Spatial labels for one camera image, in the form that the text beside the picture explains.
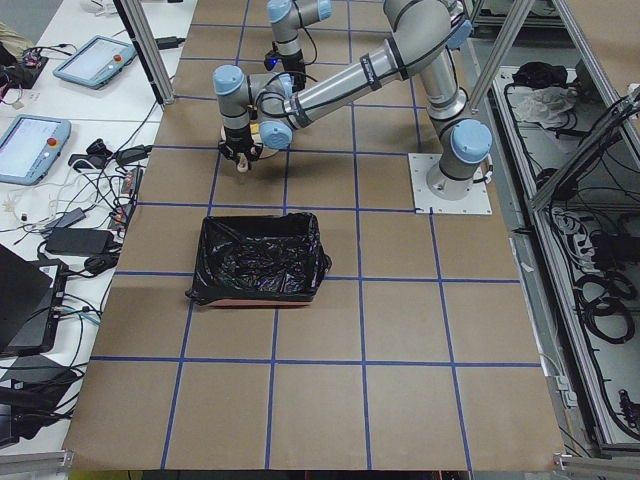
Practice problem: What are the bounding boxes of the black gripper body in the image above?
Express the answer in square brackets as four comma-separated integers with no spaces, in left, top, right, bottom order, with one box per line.
[281,52,307,90]
[218,139,263,163]

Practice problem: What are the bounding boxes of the beige dustpan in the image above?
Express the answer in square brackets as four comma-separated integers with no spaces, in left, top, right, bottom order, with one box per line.
[218,123,278,173]

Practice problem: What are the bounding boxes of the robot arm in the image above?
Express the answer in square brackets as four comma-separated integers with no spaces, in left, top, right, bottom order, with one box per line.
[263,0,332,92]
[212,1,492,201]

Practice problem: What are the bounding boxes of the black lined trash bin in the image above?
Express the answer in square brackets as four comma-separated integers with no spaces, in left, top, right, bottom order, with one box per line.
[185,212,332,307]

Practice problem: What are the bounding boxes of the blue teach pendant far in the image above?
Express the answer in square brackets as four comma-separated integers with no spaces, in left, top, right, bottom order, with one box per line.
[53,35,137,89]

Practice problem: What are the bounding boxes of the blue teach pendant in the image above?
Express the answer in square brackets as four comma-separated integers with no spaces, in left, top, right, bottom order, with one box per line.
[1,114,71,186]
[53,35,137,89]

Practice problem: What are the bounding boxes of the black power adapter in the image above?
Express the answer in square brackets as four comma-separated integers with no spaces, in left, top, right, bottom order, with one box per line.
[45,228,113,256]

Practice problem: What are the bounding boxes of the blue teach pendant near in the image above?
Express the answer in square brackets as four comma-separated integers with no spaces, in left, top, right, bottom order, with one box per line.
[1,114,71,186]

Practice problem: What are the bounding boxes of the black laptop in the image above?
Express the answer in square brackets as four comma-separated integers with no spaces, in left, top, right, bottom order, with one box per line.
[1,246,69,357]

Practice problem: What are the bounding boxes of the aluminium frame post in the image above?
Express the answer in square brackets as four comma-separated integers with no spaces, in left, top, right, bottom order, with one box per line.
[114,0,175,106]

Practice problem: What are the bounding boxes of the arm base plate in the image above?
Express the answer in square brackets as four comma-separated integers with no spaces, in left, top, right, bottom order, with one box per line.
[408,153,492,216]

